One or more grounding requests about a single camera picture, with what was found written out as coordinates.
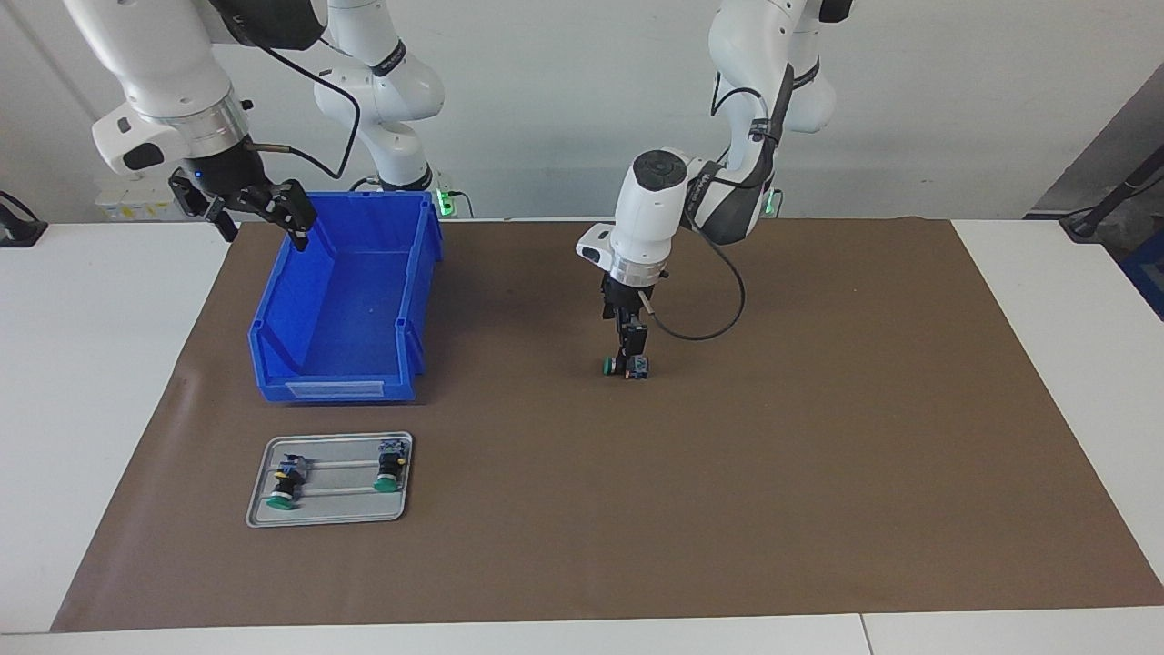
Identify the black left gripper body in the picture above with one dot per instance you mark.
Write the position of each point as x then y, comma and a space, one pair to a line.
627, 298

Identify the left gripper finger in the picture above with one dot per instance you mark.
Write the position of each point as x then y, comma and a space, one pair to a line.
621, 329
637, 340

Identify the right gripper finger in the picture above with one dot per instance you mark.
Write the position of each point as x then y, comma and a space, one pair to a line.
296, 209
205, 205

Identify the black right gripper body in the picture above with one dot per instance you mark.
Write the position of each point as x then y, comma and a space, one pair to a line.
227, 171

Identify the green push button switch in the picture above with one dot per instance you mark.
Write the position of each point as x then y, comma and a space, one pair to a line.
389, 466
285, 482
629, 367

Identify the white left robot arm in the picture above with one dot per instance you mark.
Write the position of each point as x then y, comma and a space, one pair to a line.
650, 214

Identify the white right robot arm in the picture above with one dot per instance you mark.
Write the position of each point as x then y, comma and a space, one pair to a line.
155, 64

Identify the white power strip box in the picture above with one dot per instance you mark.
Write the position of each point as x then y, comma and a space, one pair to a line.
123, 205

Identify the blue plastic storage bin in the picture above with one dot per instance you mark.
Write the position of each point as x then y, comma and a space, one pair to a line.
350, 309

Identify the brown table mat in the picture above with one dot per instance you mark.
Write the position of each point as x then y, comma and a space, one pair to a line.
727, 500

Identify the silver metal tray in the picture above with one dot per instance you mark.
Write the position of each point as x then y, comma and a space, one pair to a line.
341, 505

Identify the black tripod stand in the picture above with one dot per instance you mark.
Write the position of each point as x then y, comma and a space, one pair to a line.
1091, 218

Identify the blue box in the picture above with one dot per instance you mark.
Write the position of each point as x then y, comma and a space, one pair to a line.
1148, 273

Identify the black camera stand base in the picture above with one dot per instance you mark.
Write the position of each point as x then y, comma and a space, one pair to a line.
18, 232

